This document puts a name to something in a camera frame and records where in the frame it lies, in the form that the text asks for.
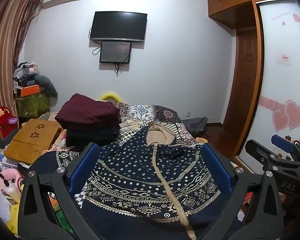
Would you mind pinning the folded maroon garment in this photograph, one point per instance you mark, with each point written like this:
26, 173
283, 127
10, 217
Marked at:
90, 111

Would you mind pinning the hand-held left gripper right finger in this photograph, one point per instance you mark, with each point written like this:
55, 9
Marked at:
216, 167

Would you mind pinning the stack of papers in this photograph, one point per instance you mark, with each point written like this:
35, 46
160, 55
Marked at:
0, 163

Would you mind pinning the red plush toy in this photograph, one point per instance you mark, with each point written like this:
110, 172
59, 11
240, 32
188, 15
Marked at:
0, 117

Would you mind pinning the navy patterned hooded jacket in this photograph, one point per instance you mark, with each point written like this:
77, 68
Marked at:
145, 175

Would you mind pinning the white heart-print sliding door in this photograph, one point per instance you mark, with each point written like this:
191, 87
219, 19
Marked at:
282, 85

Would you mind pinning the black wall television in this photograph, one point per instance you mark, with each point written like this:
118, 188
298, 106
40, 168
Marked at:
118, 26

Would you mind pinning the orange box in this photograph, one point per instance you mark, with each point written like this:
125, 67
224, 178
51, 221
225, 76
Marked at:
28, 90

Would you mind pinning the pile of mixed clothes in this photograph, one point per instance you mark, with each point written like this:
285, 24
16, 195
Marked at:
25, 73

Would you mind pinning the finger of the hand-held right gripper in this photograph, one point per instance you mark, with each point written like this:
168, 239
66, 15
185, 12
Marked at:
282, 142
265, 156

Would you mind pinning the white pump bottle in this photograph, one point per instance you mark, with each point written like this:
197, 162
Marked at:
11, 191

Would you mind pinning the brown striped curtain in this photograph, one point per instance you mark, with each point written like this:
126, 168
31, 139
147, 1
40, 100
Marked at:
7, 42

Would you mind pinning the patterned patchwork bed sheet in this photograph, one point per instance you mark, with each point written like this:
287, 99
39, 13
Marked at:
150, 116

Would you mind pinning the dark bag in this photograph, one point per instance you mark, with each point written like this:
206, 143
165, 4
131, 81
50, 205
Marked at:
195, 126

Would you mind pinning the wooden wardrobe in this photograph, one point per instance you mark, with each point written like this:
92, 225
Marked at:
230, 5

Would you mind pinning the wooden lap desk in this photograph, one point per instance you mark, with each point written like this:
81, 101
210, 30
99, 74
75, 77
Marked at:
32, 140

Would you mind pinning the wooden room door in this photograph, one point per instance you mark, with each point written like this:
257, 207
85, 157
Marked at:
242, 80

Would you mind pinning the folded dark clothes stack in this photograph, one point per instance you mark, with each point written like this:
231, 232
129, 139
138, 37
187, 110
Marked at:
92, 135

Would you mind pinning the yellow chair back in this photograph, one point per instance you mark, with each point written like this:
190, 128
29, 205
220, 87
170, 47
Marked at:
111, 96

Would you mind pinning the small black wall monitor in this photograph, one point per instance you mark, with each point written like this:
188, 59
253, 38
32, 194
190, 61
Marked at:
115, 52

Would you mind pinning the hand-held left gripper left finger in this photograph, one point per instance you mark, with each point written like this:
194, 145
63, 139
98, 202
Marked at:
86, 165

